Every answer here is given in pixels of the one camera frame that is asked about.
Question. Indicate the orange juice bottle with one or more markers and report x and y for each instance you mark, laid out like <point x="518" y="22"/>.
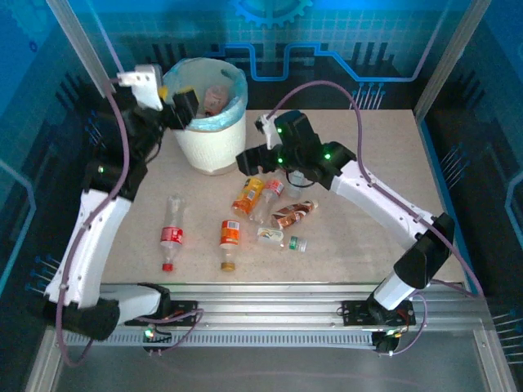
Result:
<point x="247" y="196"/>

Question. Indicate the clear cola bottle red label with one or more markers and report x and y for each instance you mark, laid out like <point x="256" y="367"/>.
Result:
<point x="273" y="188"/>
<point x="171" y="234"/>
<point x="214" y="98"/>

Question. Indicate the small clear plastic bottle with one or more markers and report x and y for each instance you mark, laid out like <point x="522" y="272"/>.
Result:
<point x="296" y="181"/>

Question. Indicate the brown label drink bottle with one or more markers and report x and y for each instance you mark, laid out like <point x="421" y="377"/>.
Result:
<point x="290" y="214"/>

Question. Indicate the gold-capped bottle orange label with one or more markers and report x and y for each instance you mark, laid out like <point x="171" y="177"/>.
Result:
<point x="229" y="234"/>

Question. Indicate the green-capped bottle white label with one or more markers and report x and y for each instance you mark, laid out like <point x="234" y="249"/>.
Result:
<point x="271" y="236"/>

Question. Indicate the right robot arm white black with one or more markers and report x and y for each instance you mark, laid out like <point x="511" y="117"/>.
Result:
<point x="367" y="196"/>

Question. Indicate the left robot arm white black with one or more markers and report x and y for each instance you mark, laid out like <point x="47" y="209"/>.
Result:
<point x="94" y="237"/>

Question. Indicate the white textured waste bin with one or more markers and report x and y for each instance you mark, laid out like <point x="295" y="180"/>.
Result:
<point x="212" y="147"/>

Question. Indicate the blue plastic bin liner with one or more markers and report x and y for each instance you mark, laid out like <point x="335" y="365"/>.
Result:
<point x="239" y="94"/>

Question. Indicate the black controller box with LED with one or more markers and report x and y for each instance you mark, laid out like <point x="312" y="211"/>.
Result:
<point x="384" y="343"/>
<point x="153" y="337"/>

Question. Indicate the aluminium enclosure post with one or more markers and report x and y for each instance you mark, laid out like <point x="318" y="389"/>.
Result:
<point x="81" y="45"/>
<point x="452" y="53"/>

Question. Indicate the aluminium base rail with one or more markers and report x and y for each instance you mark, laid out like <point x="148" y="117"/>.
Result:
<point x="265" y="304"/>

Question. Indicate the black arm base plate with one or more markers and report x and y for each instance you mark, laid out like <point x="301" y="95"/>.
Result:
<point x="353" y="312"/>
<point x="184" y="312"/>

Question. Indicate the aluminium outer frame rail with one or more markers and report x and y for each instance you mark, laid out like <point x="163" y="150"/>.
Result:
<point x="492" y="359"/>
<point x="45" y="363"/>

